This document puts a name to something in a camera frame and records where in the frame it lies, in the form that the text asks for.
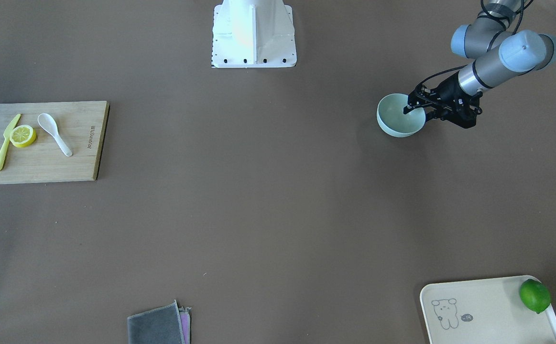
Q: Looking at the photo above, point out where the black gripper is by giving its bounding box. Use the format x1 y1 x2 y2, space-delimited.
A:
403 72 464 115

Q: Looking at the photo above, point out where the light green bowl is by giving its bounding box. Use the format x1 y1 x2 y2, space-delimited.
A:
376 93 426 138

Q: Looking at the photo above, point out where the white ceramic spoon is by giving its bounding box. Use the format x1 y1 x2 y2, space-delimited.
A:
37 113 73 157

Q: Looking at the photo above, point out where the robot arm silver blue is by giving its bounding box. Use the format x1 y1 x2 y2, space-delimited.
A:
403 0 556 127

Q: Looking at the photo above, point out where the cream tray with bear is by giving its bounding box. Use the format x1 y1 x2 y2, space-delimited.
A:
419 276 556 344

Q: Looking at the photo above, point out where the green lime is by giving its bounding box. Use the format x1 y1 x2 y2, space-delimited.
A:
519 279 552 314

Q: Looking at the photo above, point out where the purple cloth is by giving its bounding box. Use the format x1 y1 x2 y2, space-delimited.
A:
178 307 192 344

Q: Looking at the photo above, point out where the bamboo cutting board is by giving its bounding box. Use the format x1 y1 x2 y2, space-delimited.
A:
0 100 109 184

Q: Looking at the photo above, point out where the grey folded cloth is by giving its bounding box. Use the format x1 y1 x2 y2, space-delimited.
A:
127 301 184 344

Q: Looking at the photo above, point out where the lemon slice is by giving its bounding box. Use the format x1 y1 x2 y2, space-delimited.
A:
10 125 37 148

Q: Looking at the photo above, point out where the yellow plastic knife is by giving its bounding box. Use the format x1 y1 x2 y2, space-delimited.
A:
0 113 22 171

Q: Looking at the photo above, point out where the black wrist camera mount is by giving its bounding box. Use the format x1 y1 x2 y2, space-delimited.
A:
432 91 483 129

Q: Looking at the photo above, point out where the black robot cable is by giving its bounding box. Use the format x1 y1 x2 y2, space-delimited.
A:
414 0 533 96

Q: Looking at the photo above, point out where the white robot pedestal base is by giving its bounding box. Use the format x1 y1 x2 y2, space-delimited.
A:
211 0 297 68

